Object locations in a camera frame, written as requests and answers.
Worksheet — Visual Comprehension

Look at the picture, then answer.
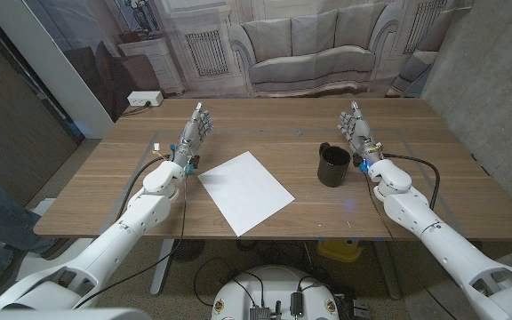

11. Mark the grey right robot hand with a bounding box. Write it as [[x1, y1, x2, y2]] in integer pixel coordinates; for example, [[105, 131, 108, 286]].
[[337, 100, 384, 173]]

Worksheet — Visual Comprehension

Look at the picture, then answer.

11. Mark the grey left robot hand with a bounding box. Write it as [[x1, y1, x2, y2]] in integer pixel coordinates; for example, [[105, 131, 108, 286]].
[[170, 101, 215, 175]]

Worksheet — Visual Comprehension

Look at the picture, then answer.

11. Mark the white paper sheet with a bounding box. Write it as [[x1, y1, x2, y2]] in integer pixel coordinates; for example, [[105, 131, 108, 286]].
[[197, 150, 296, 238]]

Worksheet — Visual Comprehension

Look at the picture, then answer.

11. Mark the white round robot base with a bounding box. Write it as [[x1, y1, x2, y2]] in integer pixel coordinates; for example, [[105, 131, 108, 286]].
[[211, 265, 340, 320]]

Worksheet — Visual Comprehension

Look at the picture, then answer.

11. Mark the black mug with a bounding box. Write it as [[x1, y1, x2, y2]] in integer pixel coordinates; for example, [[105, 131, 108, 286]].
[[316, 141, 352, 188]]

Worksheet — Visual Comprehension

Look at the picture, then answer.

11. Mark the white power strip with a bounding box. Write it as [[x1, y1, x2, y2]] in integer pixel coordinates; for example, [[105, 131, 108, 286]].
[[126, 90, 164, 108]]

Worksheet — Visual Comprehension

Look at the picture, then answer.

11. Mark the printed living room backdrop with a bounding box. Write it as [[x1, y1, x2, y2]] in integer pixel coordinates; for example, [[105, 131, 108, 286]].
[[22, 0, 475, 121]]

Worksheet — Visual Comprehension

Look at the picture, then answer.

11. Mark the round black floor fan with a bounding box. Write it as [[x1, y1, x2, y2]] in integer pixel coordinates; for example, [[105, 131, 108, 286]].
[[171, 238, 206, 264]]

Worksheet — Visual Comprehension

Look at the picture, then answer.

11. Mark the yellow object under table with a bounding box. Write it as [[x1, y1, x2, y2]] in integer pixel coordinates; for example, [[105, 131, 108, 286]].
[[316, 238, 364, 263]]

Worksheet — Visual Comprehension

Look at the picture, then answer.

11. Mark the white table leg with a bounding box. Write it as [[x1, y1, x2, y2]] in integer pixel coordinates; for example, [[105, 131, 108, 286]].
[[149, 238, 176, 296]]

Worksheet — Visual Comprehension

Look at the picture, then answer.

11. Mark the grey table leg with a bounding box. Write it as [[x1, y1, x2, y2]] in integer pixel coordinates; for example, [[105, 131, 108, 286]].
[[373, 239, 402, 300]]

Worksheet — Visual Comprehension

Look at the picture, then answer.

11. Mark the white chair base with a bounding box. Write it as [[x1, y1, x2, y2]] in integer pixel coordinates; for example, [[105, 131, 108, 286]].
[[15, 197, 95, 281]]

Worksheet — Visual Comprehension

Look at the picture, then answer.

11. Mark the black power strip cord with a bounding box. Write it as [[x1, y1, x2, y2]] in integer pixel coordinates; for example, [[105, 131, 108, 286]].
[[120, 100, 153, 117]]

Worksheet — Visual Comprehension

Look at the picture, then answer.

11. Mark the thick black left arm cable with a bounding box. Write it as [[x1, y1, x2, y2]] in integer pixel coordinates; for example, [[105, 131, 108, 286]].
[[114, 153, 172, 223]]

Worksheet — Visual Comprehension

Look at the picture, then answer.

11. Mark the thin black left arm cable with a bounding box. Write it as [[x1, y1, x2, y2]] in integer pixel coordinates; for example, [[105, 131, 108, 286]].
[[73, 171, 190, 310]]

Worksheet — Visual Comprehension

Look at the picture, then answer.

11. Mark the black floor cable loop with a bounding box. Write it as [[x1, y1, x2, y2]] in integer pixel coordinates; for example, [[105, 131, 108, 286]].
[[192, 256, 266, 308]]

